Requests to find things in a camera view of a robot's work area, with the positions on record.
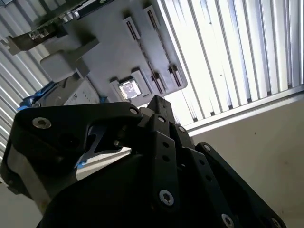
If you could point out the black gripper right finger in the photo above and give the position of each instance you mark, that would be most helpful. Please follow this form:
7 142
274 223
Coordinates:
204 166

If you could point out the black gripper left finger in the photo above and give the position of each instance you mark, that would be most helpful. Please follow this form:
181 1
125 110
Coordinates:
59 123

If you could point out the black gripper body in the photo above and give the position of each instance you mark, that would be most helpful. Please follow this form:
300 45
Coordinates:
107 202

